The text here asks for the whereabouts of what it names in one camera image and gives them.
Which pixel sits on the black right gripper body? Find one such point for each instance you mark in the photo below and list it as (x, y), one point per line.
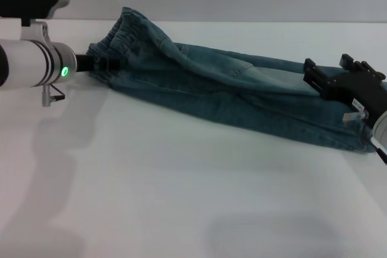
(353, 92)

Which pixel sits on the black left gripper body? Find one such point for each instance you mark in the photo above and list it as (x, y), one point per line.
(87, 63)

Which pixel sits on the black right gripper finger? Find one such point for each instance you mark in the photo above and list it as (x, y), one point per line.
(314, 75)
(361, 67)

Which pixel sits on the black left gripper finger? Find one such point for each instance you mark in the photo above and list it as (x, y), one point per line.
(110, 64)

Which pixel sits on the blue denim shorts with print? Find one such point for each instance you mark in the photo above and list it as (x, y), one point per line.
(211, 95)

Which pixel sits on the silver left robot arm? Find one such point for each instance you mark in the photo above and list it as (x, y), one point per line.
(33, 63)

